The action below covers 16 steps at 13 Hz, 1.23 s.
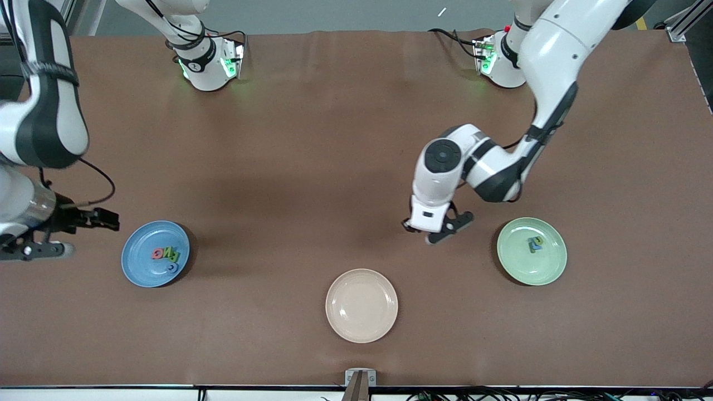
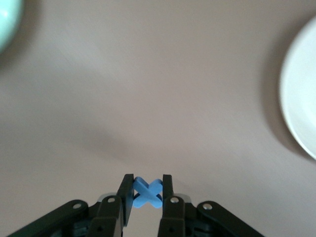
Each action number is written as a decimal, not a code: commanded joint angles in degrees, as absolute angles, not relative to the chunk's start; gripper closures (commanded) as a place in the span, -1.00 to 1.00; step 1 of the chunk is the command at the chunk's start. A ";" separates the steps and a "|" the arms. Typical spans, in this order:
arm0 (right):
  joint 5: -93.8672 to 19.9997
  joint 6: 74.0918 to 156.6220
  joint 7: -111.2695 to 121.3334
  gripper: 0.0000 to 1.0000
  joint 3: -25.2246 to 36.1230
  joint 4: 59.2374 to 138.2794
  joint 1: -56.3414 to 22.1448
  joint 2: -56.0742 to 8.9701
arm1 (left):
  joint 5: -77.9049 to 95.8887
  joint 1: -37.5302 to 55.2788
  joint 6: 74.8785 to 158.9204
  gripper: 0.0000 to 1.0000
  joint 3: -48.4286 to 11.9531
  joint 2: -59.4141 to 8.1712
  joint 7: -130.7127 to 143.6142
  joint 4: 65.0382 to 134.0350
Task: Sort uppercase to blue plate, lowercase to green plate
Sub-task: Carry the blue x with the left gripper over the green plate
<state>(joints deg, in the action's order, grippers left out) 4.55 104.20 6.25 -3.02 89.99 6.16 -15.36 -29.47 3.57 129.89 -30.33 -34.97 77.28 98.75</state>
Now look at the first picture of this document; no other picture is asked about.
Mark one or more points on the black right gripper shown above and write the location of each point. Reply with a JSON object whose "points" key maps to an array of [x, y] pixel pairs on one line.
{"points": [[68, 218]]}

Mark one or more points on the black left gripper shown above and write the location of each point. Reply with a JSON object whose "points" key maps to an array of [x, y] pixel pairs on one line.
{"points": [[409, 228]]}

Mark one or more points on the pink foam letter Q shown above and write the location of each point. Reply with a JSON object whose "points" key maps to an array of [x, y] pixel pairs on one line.
{"points": [[154, 255]]}

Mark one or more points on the green foam letter N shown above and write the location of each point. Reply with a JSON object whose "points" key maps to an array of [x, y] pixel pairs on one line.
{"points": [[176, 254]]}

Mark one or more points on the blue foam letter G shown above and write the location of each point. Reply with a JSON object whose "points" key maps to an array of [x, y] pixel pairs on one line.
{"points": [[169, 269]]}

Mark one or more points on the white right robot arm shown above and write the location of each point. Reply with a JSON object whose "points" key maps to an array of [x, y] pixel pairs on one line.
{"points": [[55, 100]]}

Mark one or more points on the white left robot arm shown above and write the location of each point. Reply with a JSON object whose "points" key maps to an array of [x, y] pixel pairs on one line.
{"points": [[557, 50]]}

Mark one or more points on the blue plastic plate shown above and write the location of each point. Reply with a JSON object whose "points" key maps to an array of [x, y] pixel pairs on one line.
{"points": [[139, 267]]}

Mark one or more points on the beige plastic plate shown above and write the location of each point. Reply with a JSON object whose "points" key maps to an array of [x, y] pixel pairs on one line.
{"points": [[362, 306]]}

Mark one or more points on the green plastic plate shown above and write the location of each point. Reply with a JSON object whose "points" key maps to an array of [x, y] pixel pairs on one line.
{"points": [[529, 270]]}

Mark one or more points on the brown table cover mat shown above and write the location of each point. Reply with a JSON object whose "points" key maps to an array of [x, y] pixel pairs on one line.
{"points": [[167, 345]]}

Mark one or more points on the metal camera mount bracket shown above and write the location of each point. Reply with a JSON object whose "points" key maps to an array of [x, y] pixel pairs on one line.
{"points": [[359, 381]]}

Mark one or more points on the white table edge rail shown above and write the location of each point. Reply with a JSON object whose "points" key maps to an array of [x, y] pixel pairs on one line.
{"points": [[111, 394]]}

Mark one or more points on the aluminium frame profile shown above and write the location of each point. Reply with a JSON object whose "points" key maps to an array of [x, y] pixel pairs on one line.
{"points": [[677, 30]]}

